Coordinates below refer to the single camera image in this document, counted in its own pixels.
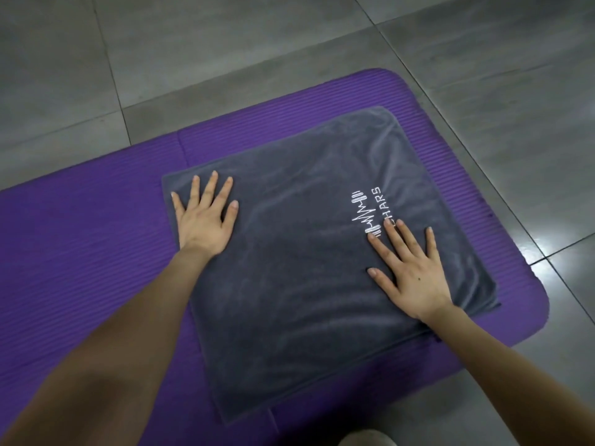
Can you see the person's right hand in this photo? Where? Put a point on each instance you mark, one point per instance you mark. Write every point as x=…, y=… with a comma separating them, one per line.
x=416, y=283

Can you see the person's left hand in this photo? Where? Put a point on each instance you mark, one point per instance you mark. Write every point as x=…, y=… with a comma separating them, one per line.
x=203, y=229

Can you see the person's left middle finger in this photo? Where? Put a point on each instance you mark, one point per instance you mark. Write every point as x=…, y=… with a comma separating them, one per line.
x=210, y=191

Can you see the person's right thumb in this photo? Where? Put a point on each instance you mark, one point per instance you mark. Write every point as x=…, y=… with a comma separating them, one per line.
x=383, y=280

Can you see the person's right middle finger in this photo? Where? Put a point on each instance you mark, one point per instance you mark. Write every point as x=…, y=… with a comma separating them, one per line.
x=399, y=241

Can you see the person's left little finger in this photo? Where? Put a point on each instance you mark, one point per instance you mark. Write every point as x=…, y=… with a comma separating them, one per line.
x=178, y=206

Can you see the person's right little finger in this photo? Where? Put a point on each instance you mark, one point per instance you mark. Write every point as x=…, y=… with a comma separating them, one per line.
x=432, y=248

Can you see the person's left thumb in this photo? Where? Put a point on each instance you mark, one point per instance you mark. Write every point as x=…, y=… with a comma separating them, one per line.
x=230, y=216

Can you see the grey towel with white print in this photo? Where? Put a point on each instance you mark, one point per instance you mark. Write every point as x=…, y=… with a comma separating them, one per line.
x=297, y=274

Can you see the person's left forearm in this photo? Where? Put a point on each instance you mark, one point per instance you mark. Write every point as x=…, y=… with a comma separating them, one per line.
x=116, y=348

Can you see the person's right forearm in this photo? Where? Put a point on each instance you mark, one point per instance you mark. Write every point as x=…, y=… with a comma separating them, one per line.
x=506, y=380

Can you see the purple yoga mat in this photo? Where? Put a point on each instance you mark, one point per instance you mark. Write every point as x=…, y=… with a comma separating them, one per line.
x=93, y=236

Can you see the person's knee in beige trousers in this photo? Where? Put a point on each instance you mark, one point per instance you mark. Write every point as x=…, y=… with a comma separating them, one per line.
x=367, y=439

